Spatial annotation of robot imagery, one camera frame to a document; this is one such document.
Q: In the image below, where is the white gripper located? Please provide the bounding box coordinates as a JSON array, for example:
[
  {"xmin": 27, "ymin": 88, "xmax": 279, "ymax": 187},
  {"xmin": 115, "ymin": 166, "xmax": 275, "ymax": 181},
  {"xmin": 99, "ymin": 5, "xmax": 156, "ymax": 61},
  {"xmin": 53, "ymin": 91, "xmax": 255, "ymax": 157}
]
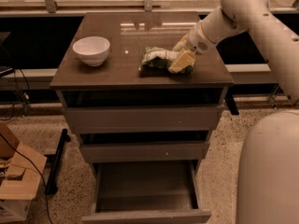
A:
[{"xmin": 168, "ymin": 22, "xmax": 216, "ymax": 74}]

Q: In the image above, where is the green jalapeno chip bag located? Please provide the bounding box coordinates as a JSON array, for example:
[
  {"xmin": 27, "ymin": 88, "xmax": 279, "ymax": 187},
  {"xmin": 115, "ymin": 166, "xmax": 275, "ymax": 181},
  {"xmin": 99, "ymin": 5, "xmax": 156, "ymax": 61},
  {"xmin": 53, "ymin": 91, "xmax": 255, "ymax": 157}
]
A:
[{"xmin": 140, "ymin": 47, "xmax": 188, "ymax": 72}]

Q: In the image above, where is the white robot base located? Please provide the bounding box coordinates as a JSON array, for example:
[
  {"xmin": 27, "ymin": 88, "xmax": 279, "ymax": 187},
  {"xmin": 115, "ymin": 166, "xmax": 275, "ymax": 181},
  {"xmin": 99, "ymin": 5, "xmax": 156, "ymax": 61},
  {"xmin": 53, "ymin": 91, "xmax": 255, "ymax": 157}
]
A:
[{"xmin": 235, "ymin": 110, "xmax": 299, "ymax": 224}]

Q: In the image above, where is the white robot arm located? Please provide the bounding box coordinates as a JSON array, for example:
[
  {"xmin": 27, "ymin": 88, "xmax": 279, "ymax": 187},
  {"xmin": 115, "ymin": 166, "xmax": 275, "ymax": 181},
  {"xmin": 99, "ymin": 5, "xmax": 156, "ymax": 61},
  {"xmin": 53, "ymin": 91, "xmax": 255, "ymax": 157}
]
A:
[{"xmin": 173, "ymin": 0, "xmax": 299, "ymax": 105}]

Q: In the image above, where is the grey top drawer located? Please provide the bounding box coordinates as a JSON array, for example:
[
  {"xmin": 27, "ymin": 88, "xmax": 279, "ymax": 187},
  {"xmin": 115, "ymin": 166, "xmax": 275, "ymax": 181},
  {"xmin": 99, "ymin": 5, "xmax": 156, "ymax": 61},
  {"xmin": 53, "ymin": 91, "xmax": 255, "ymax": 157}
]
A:
[{"xmin": 64, "ymin": 105, "xmax": 223, "ymax": 134}]

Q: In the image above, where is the grey drawer cabinet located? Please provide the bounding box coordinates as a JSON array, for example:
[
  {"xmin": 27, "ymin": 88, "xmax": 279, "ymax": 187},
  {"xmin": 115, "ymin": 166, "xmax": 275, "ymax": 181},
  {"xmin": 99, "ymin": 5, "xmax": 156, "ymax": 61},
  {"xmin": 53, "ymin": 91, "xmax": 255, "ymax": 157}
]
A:
[{"xmin": 50, "ymin": 11, "xmax": 235, "ymax": 179}]

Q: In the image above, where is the grey middle drawer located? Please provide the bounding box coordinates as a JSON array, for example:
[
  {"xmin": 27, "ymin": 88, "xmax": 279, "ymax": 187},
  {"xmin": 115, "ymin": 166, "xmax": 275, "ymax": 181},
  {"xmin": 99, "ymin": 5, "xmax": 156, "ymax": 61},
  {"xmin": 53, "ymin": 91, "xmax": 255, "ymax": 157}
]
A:
[{"xmin": 80, "ymin": 141, "xmax": 209, "ymax": 163}]

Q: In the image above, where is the grey open bottom drawer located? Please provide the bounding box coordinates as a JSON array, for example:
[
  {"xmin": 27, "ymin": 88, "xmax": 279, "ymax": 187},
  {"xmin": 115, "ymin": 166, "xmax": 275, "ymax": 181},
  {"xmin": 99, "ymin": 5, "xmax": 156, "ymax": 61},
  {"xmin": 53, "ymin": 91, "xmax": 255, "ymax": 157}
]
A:
[{"xmin": 82, "ymin": 161, "xmax": 211, "ymax": 224}]

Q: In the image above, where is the white ceramic bowl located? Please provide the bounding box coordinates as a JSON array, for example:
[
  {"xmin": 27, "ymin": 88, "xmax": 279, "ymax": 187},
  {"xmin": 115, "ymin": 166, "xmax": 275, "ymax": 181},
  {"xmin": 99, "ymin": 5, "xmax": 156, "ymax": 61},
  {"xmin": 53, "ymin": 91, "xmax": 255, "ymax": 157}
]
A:
[{"xmin": 73, "ymin": 36, "xmax": 110, "ymax": 66}]

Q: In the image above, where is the black metal stand foot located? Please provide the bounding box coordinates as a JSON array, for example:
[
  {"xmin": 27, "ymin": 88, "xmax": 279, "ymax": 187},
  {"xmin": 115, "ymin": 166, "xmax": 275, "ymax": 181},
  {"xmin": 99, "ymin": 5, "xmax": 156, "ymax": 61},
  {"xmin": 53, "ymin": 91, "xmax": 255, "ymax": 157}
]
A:
[{"xmin": 45, "ymin": 129, "xmax": 71, "ymax": 195}]

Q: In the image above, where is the brown cardboard box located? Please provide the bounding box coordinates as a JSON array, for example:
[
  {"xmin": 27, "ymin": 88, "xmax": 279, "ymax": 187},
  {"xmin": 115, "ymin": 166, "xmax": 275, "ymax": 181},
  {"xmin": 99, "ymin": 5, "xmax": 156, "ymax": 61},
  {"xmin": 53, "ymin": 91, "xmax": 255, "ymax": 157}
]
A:
[{"xmin": 0, "ymin": 123, "xmax": 46, "ymax": 223}]

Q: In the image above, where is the black cable on floor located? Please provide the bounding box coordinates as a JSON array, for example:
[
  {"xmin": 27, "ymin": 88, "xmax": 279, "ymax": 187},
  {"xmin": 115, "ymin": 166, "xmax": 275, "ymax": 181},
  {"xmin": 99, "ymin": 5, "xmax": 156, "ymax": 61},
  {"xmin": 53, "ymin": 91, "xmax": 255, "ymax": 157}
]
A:
[{"xmin": 0, "ymin": 133, "xmax": 54, "ymax": 224}]

